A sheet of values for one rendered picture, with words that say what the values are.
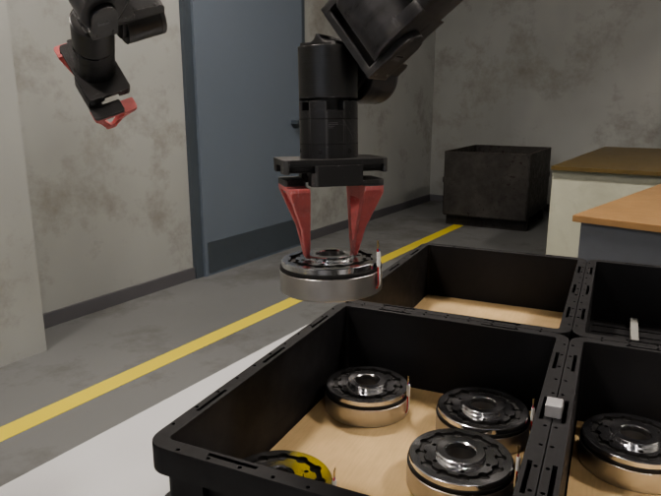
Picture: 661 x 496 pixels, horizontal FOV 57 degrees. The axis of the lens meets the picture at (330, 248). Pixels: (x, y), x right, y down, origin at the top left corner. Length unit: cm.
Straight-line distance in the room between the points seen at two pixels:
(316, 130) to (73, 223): 316
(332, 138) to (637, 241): 218
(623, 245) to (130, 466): 216
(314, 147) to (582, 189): 409
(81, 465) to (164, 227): 322
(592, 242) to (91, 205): 263
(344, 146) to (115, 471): 58
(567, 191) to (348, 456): 406
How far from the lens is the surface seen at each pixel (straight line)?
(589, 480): 71
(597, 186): 460
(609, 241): 271
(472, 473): 62
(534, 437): 56
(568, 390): 65
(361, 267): 58
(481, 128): 740
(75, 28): 93
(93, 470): 96
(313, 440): 72
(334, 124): 58
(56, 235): 364
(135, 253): 398
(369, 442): 72
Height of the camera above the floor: 120
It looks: 14 degrees down
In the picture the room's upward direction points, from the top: straight up
